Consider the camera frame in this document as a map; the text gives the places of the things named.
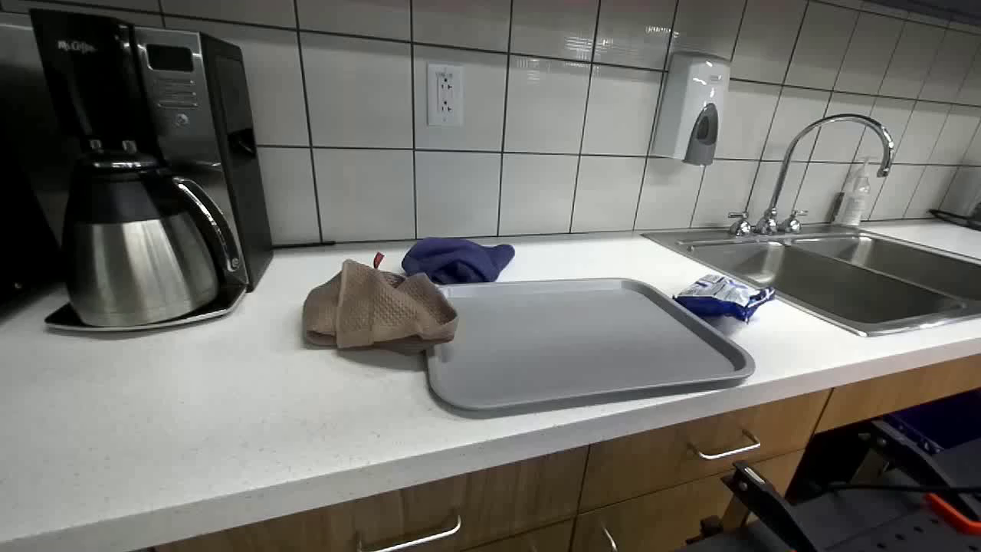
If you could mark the grey plastic tray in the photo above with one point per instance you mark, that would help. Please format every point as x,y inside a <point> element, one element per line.
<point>583,341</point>

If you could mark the white wall outlet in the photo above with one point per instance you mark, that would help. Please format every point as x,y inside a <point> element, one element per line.
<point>447,96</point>

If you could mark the wooden base cabinet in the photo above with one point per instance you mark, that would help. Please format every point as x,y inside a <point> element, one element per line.
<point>632,477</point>

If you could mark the black coffee maker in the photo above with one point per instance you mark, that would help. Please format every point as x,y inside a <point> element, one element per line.
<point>219,113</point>

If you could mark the blue white snack packet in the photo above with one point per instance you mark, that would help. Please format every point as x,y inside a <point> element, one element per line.
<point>722,296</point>

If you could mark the small clear soap bottle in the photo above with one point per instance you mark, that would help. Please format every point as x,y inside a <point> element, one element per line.
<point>850,205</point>

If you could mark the chrome sink faucet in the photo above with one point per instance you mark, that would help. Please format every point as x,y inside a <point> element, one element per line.
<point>817,125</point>

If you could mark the white wall soap dispenser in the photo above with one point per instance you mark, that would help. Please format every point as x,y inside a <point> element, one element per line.
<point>689,104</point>

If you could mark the stainless steel sink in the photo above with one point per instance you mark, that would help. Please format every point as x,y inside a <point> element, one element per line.
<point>848,281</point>

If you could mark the navy blue towel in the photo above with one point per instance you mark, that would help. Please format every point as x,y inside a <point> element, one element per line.
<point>456,259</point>

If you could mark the black stand with orange part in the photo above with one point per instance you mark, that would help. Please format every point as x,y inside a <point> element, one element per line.
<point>817,523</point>

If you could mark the steel coffee carafe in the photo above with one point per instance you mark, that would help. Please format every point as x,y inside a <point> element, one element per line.
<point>140,261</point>

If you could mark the brown towel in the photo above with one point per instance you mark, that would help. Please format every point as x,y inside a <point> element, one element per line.
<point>371,307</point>

